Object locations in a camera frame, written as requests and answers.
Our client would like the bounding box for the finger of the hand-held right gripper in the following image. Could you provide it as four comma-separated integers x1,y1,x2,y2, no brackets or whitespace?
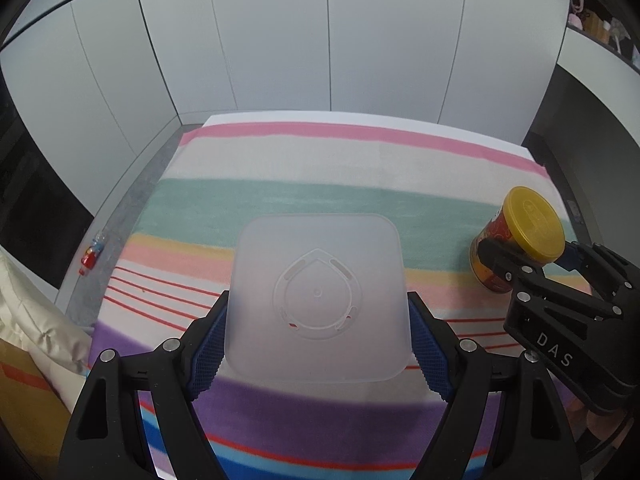
477,236,546,306
555,241,631,316

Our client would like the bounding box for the yellow box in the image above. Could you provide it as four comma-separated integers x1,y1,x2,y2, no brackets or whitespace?
582,10,612,41

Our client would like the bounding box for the small red toy figure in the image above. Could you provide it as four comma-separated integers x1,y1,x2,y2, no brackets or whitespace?
79,230,107,276

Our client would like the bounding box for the brown cardboard box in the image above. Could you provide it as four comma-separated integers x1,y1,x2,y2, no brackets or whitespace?
0,340,76,461

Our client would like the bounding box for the translucent square plastic container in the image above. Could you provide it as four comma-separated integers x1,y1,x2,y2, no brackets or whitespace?
222,212,412,385

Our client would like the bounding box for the person's right hand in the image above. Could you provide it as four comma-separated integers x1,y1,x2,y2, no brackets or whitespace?
582,400,633,456

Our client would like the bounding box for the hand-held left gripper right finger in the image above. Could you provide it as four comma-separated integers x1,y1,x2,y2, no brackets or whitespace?
406,291,583,480

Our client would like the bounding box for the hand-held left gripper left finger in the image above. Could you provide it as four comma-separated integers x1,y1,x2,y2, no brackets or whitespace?
59,290,231,480

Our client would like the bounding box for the jar with yellow lid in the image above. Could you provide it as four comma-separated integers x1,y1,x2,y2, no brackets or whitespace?
469,186,567,293

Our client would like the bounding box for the striped multicolour cloth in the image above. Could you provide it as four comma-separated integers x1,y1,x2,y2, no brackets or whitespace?
90,121,586,480

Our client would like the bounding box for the white wall shelf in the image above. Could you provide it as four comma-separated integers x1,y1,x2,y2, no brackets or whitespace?
555,25,640,126

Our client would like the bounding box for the black glass wall panel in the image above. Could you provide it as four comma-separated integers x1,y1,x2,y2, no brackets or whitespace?
0,67,96,291

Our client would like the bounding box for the cream padded chair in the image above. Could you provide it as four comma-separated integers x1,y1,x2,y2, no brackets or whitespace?
0,247,93,411

